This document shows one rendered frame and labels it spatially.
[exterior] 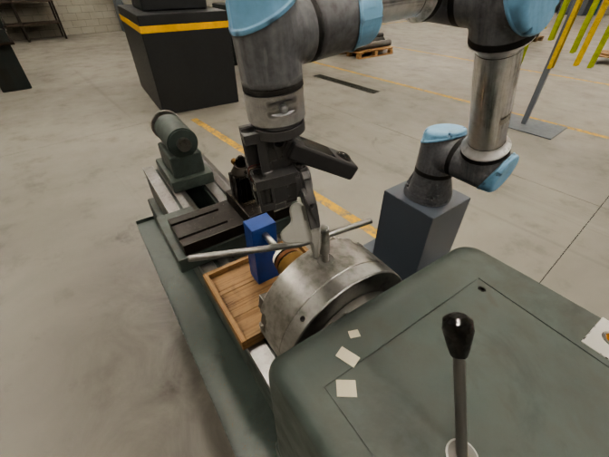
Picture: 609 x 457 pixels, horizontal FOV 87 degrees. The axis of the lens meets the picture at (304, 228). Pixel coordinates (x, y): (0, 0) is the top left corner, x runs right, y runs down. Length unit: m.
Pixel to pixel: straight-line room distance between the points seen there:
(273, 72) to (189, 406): 1.71
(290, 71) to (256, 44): 0.04
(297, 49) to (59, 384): 2.10
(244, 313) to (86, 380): 1.33
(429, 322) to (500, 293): 0.15
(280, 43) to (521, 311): 0.53
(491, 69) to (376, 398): 0.64
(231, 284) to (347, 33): 0.84
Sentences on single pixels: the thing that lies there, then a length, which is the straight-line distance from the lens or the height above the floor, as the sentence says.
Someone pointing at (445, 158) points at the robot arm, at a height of 1.27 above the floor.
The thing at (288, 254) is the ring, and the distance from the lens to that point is 0.82.
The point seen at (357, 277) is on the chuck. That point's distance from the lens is 0.61.
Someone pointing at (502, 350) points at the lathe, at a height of 1.25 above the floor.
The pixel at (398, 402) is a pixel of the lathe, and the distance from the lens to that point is 0.48.
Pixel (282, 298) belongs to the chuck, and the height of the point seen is 1.18.
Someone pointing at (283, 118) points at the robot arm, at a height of 1.55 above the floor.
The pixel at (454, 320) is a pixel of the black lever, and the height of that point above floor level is 1.40.
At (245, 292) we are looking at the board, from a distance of 1.06.
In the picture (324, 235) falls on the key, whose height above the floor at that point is 1.31.
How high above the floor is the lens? 1.68
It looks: 39 degrees down
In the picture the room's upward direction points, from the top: straight up
